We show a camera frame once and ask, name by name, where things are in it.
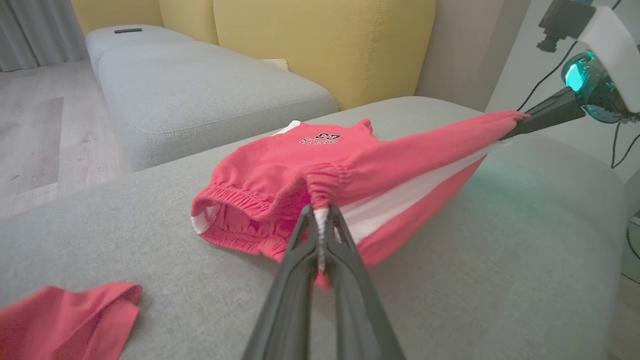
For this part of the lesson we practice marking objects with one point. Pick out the grey pleated curtain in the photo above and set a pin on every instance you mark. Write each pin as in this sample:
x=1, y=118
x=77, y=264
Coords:
x=40, y=30

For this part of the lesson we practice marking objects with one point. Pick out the red shorts with white stripe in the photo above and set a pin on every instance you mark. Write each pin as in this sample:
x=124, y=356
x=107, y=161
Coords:
x=390, y=165

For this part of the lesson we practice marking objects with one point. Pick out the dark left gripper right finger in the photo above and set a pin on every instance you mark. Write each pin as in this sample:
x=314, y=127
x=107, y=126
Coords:
x=355, y=310

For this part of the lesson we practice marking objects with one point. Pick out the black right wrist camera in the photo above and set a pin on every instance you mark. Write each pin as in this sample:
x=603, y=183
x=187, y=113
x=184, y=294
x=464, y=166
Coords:
x=562, y=22

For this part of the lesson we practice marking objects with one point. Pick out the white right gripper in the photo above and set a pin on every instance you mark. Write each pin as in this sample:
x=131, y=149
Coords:
x=612, y=65

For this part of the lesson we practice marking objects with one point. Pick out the black remote control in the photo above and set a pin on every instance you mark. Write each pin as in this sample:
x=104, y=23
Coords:
x=128, y=31

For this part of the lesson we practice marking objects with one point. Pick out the large grey sofa seat cushion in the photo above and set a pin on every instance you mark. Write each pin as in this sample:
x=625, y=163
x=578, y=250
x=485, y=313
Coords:
x=475, y=280

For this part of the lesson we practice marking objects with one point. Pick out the yellow sofa back cushion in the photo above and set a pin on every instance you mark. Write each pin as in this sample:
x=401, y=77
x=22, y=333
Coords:
x=325, y=45

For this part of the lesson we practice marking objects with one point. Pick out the red and white jersey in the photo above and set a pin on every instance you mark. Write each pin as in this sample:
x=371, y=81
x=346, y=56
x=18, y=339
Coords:
x=65, y=325

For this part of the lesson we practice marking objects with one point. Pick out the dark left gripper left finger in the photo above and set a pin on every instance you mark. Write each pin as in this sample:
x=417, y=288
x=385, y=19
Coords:
x=287, y=300

